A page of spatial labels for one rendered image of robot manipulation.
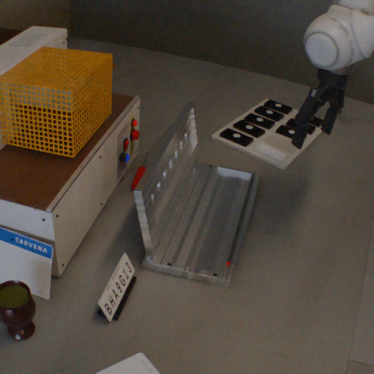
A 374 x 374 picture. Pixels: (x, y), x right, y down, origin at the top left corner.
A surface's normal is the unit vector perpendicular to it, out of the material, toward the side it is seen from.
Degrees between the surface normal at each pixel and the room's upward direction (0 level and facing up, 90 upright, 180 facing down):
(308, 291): 0
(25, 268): 69
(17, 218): 90
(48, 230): 90
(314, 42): 99
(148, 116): 0
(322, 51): 96
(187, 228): 0
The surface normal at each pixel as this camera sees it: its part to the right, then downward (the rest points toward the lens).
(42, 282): -0.27, 0.21
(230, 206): 0.07, -0.81
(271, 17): -0.36, 0.52
